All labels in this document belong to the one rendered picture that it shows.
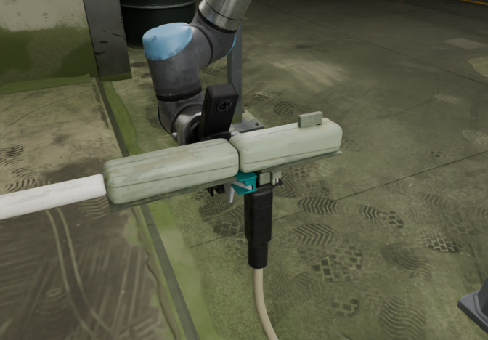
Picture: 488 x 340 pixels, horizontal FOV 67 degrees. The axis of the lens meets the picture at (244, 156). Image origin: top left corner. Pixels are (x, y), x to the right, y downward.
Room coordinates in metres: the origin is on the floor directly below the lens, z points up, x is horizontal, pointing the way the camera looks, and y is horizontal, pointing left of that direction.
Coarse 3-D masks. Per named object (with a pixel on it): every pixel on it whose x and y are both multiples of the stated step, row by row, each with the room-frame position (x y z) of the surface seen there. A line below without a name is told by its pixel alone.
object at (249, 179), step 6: (240, 174) 0.38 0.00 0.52; (246, 174) 0.38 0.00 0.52; (252, 174) 0.38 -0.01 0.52; (240, 180) 0.37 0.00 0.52; (246, 180) 0.37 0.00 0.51; (252, 180) 0.38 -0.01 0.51; (234, 186) 0.39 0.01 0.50; (246, 186) 0.37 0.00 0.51; (240, 192) 0.37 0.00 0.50; (246, 192) 0.37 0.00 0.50
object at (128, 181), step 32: (288, 128) 0.43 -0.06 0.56; (320, 128) 0.43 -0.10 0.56; (128, 160) 0.35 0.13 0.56; (160, 160) 0.35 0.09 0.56; (192, 160) 0.35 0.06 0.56; (224, 160) 0.36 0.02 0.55; (256, 160) 0.38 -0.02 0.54; (288, 160) 0.40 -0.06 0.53; (32, 192) 0.30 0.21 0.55; (64, 192) 0.30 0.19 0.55; (96, 192) 0.31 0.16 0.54; (128, 192) 0.32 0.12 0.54; (160, 192) 0.33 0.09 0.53; (256, 192) 0.39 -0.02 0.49; (256, 224) 0.38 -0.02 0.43; (256, 256) 0.38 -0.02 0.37
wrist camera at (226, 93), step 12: (228, 84) 0.52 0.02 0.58; (216, 96) 0.49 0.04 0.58; (228, 96) 0.50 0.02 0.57; (204, 108) 0.51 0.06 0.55; (216, 108) 0.50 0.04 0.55; (228, 108) 0.51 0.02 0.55; (204, 120) 0.51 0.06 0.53; (216, 120) 0.51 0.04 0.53; (228, 120) 0.52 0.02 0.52; (204, 132) 0.52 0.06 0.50
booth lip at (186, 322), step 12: (108, 108) 1.61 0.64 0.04; (120, 132) 1.38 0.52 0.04; (120, 144) 1.27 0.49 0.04; (144, 204) 0.90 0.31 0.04; (144, 216) 0.84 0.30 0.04; (156, 228) 0.80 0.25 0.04; (156, 240) 0.74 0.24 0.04; (156, 252) 0.70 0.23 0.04; (168, 264) 0.66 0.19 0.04; (168, 276) 0.62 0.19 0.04; (180, 300) 0.55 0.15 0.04; (180, 312) 0.52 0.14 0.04; (192, 324) 0.49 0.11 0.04; (192, 336) 0.46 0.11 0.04
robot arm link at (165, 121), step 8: (200, 96) 0.66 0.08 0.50; (160, 104) 0.65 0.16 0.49; (168, 104) 0.63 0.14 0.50; (176, 104) 0.63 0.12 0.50; (184, 104) 0.63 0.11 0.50; (192, 104) 0.63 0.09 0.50; (200, 104) 0.64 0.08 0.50; (160, 112) 0.65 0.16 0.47; (168, 112) 0.63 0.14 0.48; (176, 112) 0.62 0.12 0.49; (160, 120) 0.67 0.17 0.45; (168, 120) 0.62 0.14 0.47; (168, 128) 0.62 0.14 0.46
